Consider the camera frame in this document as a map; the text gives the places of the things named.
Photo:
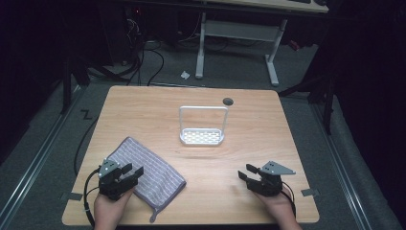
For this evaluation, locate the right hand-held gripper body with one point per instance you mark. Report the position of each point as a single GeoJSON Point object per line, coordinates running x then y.
{"type": "Point", "coordinates": [269, 182]}

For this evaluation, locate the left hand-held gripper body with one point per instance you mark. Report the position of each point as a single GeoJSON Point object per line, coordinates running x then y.
{"type": "Point", "coordinates": [110, 185]}

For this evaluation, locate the person's left hand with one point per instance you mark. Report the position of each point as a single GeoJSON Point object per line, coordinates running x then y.
{"type": "Point", "coordinates": [110, 212]}

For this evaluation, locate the person's right hand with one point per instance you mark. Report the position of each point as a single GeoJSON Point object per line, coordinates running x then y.
{"type": "Point", "coordinates": [280, 209]}

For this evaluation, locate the purple striped cloth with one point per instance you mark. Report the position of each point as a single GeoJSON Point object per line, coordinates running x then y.
{"type": "Point", "coordinates": [153, 172]}

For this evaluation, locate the grey tape piece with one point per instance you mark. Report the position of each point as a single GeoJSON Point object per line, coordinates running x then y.
{"type": "Point", "coordinates": [310, 192]}
{"type": "Point", "coordinates": [71, 196]}

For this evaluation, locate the white plastic rack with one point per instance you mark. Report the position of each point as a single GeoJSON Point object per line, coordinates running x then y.
{"type": "Point", "coordinates": [201, 135]}

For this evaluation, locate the black round table grommet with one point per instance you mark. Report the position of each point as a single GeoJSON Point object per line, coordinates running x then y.
{"type": "Point", "coordinates": [228, 101]}

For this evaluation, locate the black metal stand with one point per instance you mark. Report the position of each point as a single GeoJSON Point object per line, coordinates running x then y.
{"type": "Point", "coordinates": [327, 105]}
{"type": "Point", "coordinates": [67, 86]}

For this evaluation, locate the white paper scrap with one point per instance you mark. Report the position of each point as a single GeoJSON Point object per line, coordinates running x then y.
{"type": "Point", "coordinates": [185, 75]}

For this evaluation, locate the white-legged wooden desk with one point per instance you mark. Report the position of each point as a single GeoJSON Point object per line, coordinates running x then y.
{"type": "Point", "coordinates": [239, 30]}

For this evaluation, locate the metal floor rail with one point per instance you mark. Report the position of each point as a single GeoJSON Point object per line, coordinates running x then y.
{"type": "Point", "coordinates": [341, 166]}
{"type": "Point", "coordinates": [38, 159]}

